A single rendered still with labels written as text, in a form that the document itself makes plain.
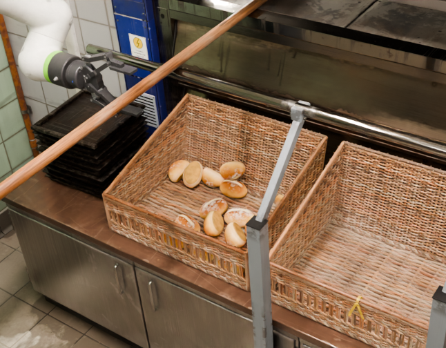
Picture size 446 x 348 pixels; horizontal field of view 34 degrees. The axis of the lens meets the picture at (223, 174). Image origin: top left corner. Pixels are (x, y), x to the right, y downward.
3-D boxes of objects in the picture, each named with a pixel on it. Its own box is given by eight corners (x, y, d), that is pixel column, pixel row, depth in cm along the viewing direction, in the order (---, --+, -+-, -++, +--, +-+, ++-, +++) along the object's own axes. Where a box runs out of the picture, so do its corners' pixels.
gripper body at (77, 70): (81, 53, 199) (107, 61, 194) (87, 81, 204) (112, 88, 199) (62, 65, 194) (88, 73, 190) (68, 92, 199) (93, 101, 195)
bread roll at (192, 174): (205, 161, 254) (206, 167, 259) (186, 157, 255) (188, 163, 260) (198, 187, 250) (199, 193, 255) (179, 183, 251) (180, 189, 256)
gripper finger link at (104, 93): (88, 83, 195) (85, 85, 196) (117, 112, 194) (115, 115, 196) (97, 76, 197) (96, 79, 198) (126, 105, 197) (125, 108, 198)
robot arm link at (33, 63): (32, 80, 214) (4, 70, 204) (45, 39, 213) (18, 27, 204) (66, 92, 207) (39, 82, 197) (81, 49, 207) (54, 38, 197)
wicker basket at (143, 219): (194, 155, 272) (186, 90, 255) (330, 203, 244) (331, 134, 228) (105, 230, 241) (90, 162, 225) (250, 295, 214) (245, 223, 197)
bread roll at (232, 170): (237, 158, 243) (235, 173, 241) (250, 166, 248) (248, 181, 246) (215, 163, 250) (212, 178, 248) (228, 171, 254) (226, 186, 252)
